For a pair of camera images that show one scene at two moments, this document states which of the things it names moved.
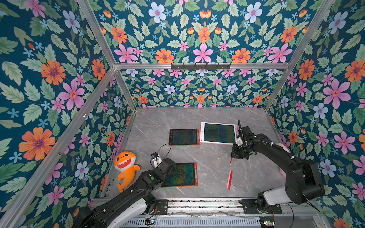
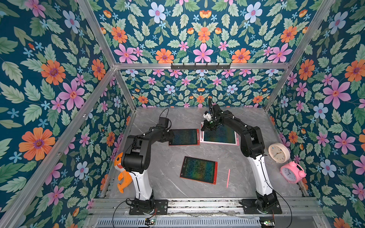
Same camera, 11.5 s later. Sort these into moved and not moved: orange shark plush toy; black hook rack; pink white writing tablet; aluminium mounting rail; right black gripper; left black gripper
Moved: left black gripper; right black gripper
Not moved: black hook rack; pink white writing tablet; orange shark plush toy; aluminium mounting rail
